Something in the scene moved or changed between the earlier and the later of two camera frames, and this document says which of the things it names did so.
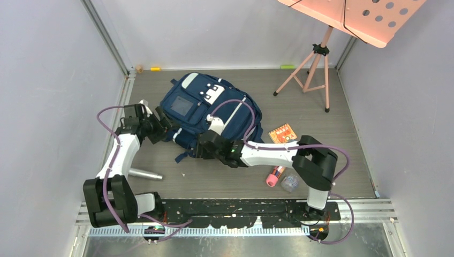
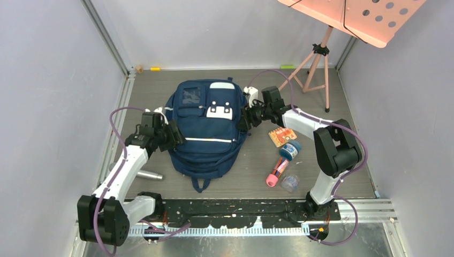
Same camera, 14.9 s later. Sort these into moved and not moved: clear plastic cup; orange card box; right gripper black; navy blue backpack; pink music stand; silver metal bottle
Moved: right gripper black; navy blue backpack
Not moved: clear plastic cup; pink music stand; silver metal bottle; orange card box
